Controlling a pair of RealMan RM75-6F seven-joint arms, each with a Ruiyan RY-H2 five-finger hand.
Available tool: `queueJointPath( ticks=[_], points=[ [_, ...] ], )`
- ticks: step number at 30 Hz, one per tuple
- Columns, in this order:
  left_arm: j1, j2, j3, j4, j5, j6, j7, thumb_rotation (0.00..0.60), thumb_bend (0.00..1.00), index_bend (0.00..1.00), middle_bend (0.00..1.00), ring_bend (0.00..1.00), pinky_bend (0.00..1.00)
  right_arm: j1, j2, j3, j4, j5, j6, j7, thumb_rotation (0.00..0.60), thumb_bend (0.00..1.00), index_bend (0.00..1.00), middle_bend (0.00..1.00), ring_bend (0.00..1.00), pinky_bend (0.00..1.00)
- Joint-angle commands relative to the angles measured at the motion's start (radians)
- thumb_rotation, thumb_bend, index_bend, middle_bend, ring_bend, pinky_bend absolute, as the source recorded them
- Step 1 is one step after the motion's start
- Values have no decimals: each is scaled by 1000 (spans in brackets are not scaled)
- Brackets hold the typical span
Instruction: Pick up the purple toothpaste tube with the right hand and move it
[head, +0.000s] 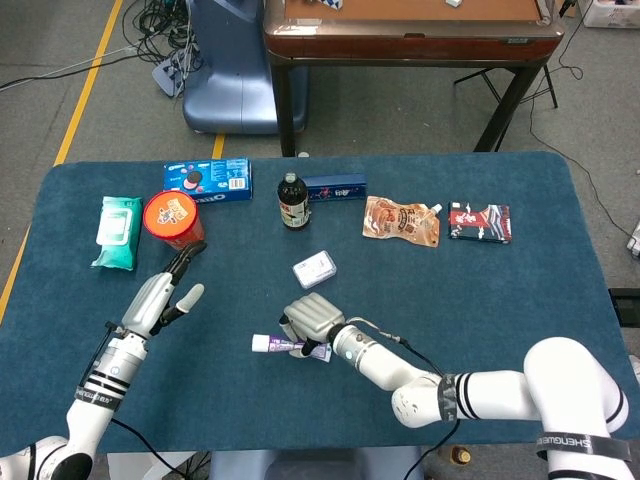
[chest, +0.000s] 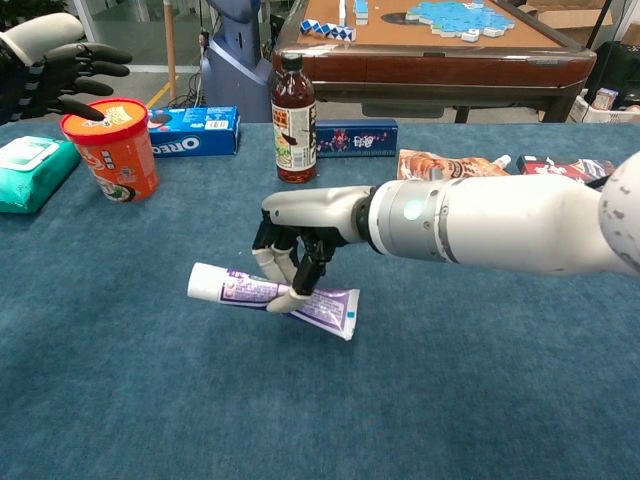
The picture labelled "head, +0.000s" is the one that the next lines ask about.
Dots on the small brown bottle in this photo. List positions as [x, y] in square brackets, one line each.
[461, 454]

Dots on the white purple tube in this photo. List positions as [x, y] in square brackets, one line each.
[272, 344]

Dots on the black flat object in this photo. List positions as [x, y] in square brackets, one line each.
[627, 300]

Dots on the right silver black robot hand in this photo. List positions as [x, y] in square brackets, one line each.
[315, 315]

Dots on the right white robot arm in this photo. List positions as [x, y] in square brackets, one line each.
[475, 395]

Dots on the blue felt table mat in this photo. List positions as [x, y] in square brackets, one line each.
[450, 300]

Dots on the blue white checkered item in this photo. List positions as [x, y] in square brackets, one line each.
[330, 4]

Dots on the orange brown spout pouch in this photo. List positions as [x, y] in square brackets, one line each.
[400, 222]

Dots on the dark glass bottle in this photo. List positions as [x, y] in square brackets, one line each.
[294, 207]

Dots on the blue grey machine base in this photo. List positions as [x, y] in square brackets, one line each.
[225, 90]

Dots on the red snack canister orange lid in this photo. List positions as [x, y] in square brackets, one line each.
[170, 215]

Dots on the grey power strip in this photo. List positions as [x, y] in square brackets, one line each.
[167, 75]

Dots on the grey sneaker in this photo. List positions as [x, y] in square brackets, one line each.
[636, 370]

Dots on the white device on floor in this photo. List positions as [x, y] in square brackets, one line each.
[635, 246]

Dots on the green wet wipes pack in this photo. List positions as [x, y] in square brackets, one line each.
[117, 235]

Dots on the blue Oreo cookie box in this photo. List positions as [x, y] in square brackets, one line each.
[220, 177]

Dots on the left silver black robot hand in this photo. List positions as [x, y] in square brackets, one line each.
[150, 300]

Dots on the red black patterned box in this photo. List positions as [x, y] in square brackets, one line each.
[480, 222]

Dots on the small white plastic case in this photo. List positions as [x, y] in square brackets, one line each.
[314, 270]

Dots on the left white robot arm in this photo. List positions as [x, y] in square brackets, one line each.
[107, 375]

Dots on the brown wooden table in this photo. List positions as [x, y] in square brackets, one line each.
[410, 45]

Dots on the long dark blue box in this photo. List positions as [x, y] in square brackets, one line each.
[340, 189]

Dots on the white box under table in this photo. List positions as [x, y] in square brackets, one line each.
[130, 467]

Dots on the white storage box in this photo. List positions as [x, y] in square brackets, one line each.
[615, 15]

